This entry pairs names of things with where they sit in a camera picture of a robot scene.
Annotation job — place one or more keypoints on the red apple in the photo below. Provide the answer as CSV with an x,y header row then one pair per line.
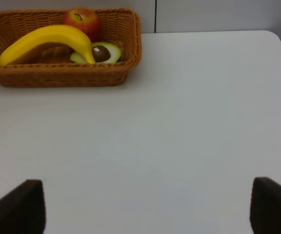
x,y
86,20

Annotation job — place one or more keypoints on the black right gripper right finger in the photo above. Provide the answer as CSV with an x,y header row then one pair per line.
x,y
265,206

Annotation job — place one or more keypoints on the yellow banana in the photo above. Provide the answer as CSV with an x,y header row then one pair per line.
x,y
33,43

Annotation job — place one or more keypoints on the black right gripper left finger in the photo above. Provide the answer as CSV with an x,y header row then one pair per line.
x,y
22,210

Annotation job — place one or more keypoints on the orange wicker basket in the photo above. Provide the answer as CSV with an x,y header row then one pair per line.
x,y
52,67

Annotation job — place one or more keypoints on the halved avocado with pit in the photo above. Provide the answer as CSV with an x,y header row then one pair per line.
x,y
102,52

